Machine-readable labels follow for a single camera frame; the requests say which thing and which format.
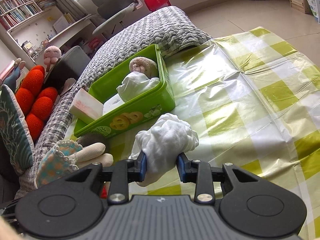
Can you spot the white scalloped paper card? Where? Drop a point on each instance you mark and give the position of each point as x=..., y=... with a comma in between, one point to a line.
x=69, y=83

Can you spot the white bookshelf desk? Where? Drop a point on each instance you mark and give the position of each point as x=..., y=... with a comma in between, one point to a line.
x=28, y=27

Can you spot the green checkered tablecloth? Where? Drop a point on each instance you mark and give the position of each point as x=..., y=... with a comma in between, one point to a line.
x=253, y=99

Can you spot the white pink sponge block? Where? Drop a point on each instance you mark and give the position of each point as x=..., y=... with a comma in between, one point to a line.
x=85, y=107

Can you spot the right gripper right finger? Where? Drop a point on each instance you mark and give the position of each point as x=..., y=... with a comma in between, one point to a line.
x=200, y=173

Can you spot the white cloth in box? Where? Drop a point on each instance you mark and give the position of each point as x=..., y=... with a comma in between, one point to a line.
x=135, y=84

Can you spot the orange bobble cushion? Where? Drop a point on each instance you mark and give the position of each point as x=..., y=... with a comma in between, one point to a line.
x=35, y=101

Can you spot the grey office chair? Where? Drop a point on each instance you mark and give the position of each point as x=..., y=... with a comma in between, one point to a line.
x=113, y=12

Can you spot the red plastic stool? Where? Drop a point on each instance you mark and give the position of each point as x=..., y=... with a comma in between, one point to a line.
x=154, y=5

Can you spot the rabbit doll blue dress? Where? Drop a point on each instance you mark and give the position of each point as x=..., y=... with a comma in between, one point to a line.
x=67, y=156

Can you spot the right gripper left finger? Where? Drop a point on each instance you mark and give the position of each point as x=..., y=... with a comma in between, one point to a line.
x=123, y=173

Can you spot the green tree pattern pillow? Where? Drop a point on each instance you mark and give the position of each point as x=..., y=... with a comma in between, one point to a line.
x=15, y=132

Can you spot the pink octopus plush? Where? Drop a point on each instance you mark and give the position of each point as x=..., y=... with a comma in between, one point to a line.
x=50, y=57

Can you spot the white cloth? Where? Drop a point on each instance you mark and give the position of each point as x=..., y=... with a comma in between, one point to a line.
x=162, y=143
x=135, y=84

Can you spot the green cookie tin box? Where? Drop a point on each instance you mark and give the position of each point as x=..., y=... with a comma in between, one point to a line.
x=141, y=108

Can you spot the grey quilted sofa cover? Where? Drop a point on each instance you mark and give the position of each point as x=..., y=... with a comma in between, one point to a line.
x=170, y=28

